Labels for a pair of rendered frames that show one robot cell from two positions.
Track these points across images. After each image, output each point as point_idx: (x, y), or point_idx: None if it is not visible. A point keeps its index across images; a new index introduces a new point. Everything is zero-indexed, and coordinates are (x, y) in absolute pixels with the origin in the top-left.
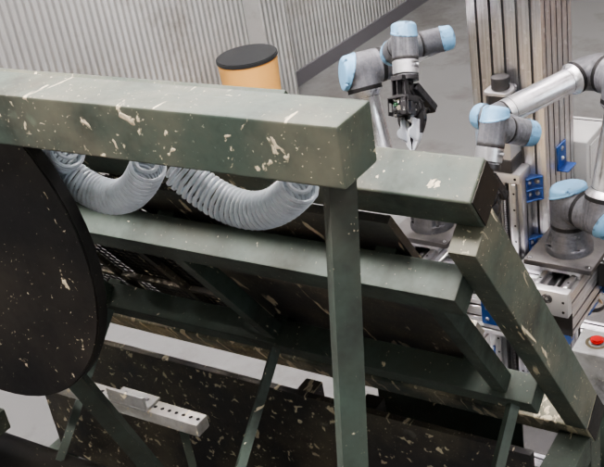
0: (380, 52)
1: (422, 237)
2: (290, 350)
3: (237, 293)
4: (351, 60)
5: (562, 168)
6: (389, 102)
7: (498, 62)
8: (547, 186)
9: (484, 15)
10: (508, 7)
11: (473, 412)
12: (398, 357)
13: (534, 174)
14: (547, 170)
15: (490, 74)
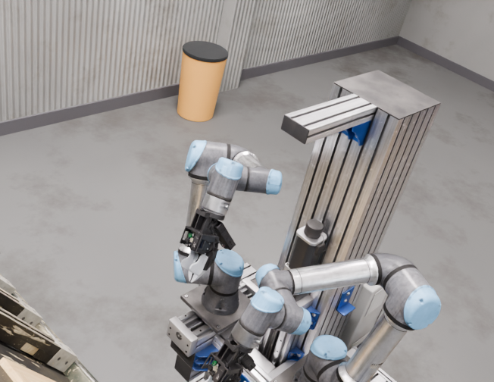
0: (208, 170)
1: (204, 313)
2: None
3: None
4: (198, 149)
5: (342, 308)
6: (186, 230)
7: (320, 210)
8: (320, 322)
9: (324, 167)
10: (345, 172)
11: None
12: None
13: (314, 308)
14: (324, 311)
15: (311, 214)
